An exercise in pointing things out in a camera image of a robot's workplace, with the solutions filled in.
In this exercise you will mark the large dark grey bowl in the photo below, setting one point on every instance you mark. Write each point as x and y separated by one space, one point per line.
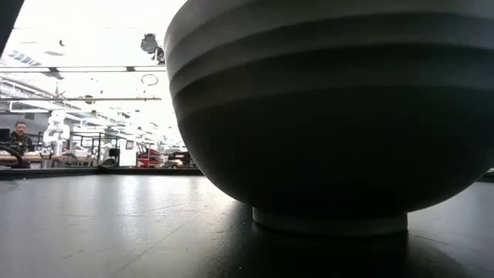
332 146

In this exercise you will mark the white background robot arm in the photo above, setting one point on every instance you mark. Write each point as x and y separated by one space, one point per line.
56 131

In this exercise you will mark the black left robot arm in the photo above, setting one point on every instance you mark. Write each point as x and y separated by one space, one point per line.
7 19

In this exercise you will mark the red tool cart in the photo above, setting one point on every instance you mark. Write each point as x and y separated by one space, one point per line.
149 157

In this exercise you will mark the white cabinet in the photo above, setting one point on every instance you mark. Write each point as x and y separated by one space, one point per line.
127 152

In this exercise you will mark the person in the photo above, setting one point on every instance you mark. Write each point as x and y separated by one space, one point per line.
20 137

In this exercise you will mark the black table frame rail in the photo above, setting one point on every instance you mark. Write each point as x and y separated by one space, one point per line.
116 171

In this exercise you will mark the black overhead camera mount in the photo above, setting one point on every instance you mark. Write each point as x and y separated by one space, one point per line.
149 44

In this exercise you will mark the black metal rack frame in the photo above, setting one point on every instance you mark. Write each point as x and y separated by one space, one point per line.
99 146

